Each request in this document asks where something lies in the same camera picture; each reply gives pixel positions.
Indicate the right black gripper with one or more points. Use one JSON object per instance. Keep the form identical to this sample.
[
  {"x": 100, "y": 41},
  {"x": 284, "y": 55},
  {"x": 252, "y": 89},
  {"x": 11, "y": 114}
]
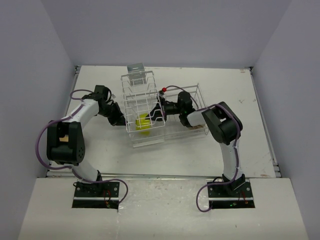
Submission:
[{"x": 157, "y": 114}]

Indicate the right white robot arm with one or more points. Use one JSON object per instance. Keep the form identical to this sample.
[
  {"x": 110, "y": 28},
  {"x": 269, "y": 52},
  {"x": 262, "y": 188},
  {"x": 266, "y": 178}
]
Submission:
[{"x": 223, "y": 124}]

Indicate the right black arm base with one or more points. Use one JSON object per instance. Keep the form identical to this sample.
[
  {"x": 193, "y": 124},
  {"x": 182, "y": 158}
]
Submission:
[{"x": 241, "y": 198}]

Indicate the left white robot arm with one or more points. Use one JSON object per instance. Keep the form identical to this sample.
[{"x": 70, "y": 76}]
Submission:
[{"x": 65, "y": 143}]

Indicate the beige bowl with drawing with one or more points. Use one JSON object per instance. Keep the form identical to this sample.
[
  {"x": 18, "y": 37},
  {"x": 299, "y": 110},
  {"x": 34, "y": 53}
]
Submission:
[{"x": 198, "y": 127}]

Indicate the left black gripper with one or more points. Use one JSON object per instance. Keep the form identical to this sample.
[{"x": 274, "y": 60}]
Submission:
[{"x": 119, "y": 119}]

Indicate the yellow-green bowl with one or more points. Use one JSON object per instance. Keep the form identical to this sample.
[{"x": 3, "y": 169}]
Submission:
[{"x": 143, "y": 124}]

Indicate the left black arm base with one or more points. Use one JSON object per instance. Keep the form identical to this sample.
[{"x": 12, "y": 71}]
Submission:
[{"x": 96, "y": 195}]

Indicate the white wire dish rack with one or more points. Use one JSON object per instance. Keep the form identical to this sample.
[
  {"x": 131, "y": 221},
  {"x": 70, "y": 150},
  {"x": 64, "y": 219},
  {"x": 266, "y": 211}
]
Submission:
[{"x": 142, "y": 99}]

